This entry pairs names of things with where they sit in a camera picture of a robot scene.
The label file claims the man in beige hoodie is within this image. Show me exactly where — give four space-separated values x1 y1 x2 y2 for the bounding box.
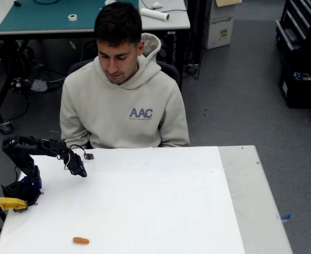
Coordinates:
59 1 191 150

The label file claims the black office chair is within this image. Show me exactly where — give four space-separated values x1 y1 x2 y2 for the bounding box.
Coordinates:
67 59 182 90

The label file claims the yellow and black clamp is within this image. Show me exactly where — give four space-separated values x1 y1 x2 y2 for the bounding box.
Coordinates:
0 197 29 214

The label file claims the white paper roll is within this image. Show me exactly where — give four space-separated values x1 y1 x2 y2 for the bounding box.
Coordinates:
139 7 170 22

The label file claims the green cutting mat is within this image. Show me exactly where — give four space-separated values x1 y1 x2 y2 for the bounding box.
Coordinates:
0 0 139 32

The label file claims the black camera cable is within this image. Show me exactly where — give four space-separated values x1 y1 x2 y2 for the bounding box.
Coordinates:
69 143 87 157

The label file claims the large white paper sheet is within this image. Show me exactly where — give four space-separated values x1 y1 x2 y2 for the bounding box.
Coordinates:
0 146 246 254

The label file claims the black storage bin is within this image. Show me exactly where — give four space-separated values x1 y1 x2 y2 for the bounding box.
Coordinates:
278 57 311 109

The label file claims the white crumpled bag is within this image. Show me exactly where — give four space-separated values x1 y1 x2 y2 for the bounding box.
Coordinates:
30 78 48 92

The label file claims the grey workbench with black legs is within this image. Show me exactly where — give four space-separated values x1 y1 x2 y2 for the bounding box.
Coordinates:
0 0 191 128

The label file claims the grey caster wheel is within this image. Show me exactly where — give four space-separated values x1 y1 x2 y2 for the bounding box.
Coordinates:
0 120 14 134

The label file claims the black rack with grey drawers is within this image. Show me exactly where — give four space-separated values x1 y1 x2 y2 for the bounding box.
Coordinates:
275 0 311 53

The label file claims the white cardboard box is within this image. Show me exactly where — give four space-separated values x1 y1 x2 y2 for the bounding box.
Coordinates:
204 0 243 50

